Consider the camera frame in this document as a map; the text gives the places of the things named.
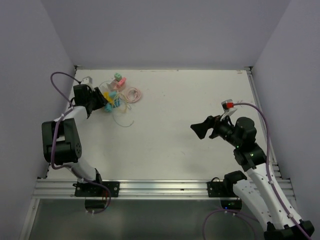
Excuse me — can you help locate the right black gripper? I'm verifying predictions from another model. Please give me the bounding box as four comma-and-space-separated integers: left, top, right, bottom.
190, 111, 241, 148

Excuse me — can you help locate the yellow cube socket adapter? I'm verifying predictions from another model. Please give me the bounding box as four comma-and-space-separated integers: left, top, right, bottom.
103, 92, 114, 104

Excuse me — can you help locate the light blue charger plug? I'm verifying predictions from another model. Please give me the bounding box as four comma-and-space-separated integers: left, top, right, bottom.
104, 103, 114, 113

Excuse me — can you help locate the light blue cable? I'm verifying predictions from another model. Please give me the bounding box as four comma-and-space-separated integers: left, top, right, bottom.
111, 97, 135, 128

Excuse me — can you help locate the blue power socket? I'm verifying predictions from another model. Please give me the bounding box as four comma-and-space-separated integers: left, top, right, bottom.
108, 91, 118, 100

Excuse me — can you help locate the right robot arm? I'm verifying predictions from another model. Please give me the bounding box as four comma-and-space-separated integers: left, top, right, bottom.
190, 115, 315, 240

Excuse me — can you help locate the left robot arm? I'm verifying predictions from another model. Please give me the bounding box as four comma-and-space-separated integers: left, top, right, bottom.
41, 84, 111, 198

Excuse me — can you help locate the pink socket adapter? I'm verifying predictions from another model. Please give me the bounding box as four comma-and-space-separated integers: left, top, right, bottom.
109, 77, 127, 92

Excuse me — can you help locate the green plug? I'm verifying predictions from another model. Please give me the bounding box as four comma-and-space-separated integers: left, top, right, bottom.
114, 73, 123, 82

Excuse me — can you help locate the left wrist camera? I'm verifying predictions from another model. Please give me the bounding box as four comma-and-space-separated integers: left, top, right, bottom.
81, 76, 93, 86

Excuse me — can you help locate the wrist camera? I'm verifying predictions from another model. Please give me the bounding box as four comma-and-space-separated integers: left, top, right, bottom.
81, 76, 93, 86
220, 99, 237, 121

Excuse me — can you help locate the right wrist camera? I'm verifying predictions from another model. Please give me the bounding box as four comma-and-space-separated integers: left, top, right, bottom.
220, 99, 237, 121

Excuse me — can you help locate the pink coiled cable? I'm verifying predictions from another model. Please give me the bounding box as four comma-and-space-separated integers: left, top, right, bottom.
124, 86, 143, 104

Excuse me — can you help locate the right black mount plate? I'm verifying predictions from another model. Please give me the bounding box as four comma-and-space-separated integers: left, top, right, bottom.
206, 177, 236, 198

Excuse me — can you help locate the black mount plate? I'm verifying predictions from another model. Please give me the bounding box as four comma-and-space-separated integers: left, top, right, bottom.
72, 181, 120, 198
206, 177, 236, 198

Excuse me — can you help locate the left black mount plate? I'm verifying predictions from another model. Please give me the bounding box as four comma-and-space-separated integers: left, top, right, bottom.
72, 181, 120, 198

